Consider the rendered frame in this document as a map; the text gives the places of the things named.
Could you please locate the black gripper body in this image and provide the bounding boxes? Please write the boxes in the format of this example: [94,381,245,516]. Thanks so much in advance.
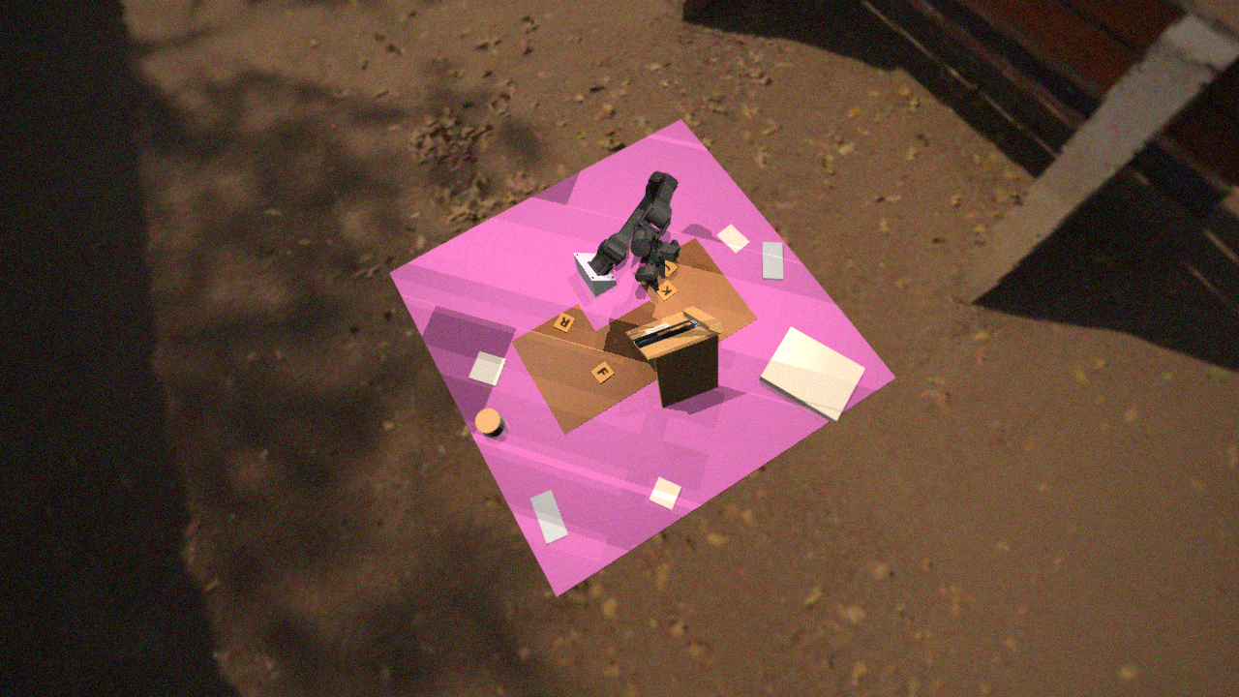
[636,238,659,282]

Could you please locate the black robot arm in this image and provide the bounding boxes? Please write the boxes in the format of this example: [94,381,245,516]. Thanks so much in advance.
[589,171,681,276]

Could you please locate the dark grey cylindrical container with orange lid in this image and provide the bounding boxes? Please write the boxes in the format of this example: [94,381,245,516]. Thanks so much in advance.
[475,409,504,438]

